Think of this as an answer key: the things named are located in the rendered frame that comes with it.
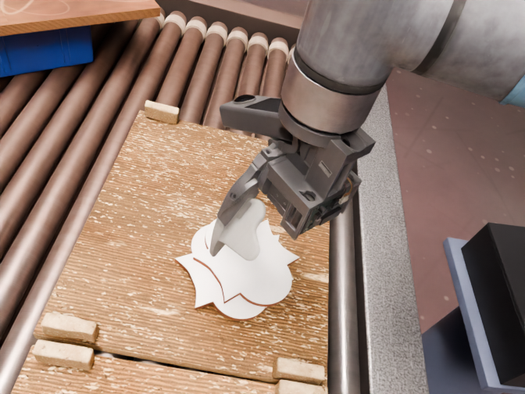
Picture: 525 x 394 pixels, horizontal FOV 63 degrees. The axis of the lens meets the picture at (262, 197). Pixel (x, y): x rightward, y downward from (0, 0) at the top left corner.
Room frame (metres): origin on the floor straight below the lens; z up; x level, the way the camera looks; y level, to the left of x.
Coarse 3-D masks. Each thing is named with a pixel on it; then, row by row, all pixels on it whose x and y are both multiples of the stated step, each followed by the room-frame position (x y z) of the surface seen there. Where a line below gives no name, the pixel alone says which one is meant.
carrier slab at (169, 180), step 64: (192, 128) 0.55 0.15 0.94; (128, 192) 0.38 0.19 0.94; (192, 192) 0.42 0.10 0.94; (128, 256) 0.28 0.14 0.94; (320, 256) 0.38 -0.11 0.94; (128, 320) 0.20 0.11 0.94; (192, 320) 0.22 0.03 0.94; (256, 320) 0.25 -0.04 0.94; (320, 320) 0.28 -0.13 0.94; (320, 384) 0.20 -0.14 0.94
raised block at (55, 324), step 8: (48, 320) 0.16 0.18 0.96; (56, 320) 0.16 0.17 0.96; (64, 320) 0.16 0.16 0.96; (72, 320) 0.17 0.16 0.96; (80, 320) 0.17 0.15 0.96; (48, 328) 0.15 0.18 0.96; (56, 328) 0.15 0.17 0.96; (64, 328) 0.16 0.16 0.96; (72, 328) 0.16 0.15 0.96; (80, 328) 0.16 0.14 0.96; (88, 328) 0.16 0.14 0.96; (96, 328) 0.17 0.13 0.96; (64, 336) 0.15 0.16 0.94; (72, 336) 0.16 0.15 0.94; (80, 336) 0.16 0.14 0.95; (88, 336) 0.16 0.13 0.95; (96, 336) 0.16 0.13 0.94
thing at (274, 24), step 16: (160, 0) 0.93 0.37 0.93; (176, 0) 0.94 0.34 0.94; (192, 0) 0.94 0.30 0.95; (208, 0) 0.97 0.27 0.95; (224, 0) 0.99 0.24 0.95; (192, 16) 0.94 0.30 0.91; (208, 16) 0.95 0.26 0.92; (224, 16) 0.95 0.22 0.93; (240, 16) 0.96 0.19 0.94; (256, 16) 0.97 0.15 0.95; (272, 16) 0.99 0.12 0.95; (288, 16) 1.02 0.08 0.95; (256, 32) 0.96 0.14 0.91; (272, 32) 0.97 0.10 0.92; (288, 32) 0.97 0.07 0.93; (288, 48) 0.98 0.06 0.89
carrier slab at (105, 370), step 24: (96, 360) 0.14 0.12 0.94; (120, 360) 0.15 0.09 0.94; (24, 384) 0.10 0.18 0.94; (48, 384) 0.10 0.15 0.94; (72, 384) 0.11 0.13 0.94; (96, 384) 0.12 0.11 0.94; (120, 384) 0.13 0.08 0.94; (144, 384) 0.13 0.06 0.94; (168, 384) 0.14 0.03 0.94; (192, 384) 0.15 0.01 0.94; (216, 384) 0.16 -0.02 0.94; (240, 384) 0.17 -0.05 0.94; (264, 384) 0.18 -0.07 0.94
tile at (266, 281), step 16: (208, 240) 0.33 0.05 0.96; (272, 240) 0.36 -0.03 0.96; (208, 256) 0.30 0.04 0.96; (224, 256) 0.31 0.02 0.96; (240, 256) 0.32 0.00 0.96; (272, 256) 0.33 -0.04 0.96; (288, 256) 0.34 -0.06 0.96; (224, 272) 0.29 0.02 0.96; (240, 272) 0.29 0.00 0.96; (256, 272) 0.30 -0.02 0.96; (272, 272) 0.31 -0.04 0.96; (288, 272) 0.32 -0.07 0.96; (224, 288) 0.26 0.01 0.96; (240, 288) 0.27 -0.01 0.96; (256, 288) 0.28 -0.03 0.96; (272, 288) 0.29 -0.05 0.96; (288, 288) 0.29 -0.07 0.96; (256, 304) 0.26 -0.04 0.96; (272, 304) 0.27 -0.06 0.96
